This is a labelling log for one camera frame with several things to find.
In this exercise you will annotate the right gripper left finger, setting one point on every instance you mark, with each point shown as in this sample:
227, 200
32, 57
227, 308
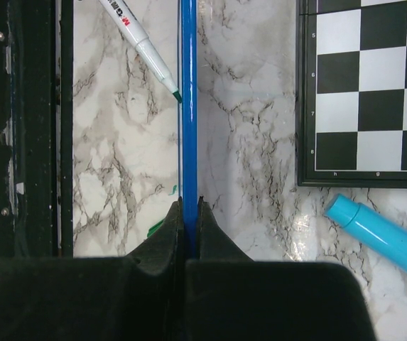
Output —
134, 297

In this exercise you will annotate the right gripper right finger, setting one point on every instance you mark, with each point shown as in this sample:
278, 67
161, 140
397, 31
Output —
229, 296

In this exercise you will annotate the green marker cap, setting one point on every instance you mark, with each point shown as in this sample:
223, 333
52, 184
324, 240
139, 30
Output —
154, 228

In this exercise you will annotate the white green marker pen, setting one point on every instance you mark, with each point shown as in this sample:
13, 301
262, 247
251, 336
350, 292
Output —
133, 31

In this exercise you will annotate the blue framed whiteboard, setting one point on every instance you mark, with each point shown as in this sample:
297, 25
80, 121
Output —
188, 123

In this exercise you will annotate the light blue cylinder tube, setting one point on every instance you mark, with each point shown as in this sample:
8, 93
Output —
370, 228

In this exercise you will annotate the black white chessboard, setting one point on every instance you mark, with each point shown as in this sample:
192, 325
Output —
352, 94

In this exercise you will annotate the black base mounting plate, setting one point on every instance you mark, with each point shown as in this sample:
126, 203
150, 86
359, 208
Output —
36, 69

